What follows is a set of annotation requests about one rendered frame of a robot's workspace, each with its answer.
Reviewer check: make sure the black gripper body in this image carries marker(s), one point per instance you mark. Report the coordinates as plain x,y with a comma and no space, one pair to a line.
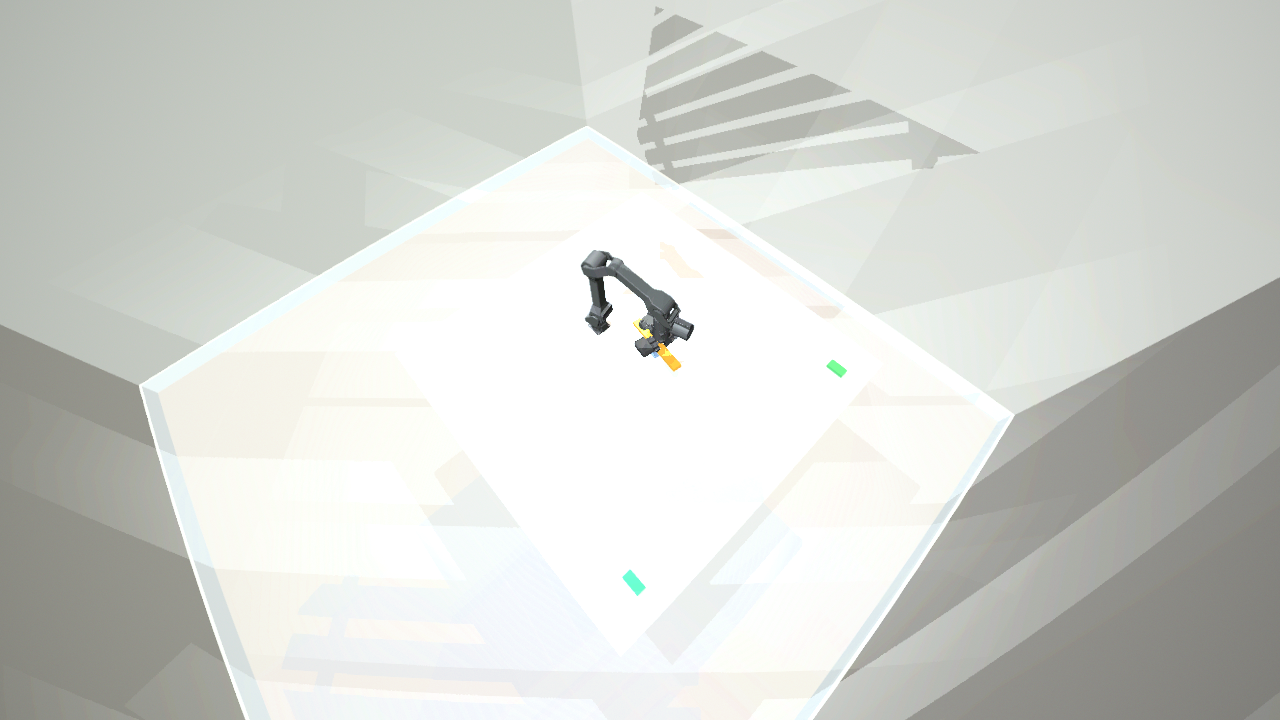
645,347

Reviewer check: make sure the teal rectangular bar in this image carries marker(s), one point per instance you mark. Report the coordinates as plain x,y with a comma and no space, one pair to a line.
633,582

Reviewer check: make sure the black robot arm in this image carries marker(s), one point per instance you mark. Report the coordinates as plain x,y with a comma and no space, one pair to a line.
658,303

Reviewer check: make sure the orange and yellow bar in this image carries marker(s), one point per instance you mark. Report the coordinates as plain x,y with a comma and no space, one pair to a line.
664,353

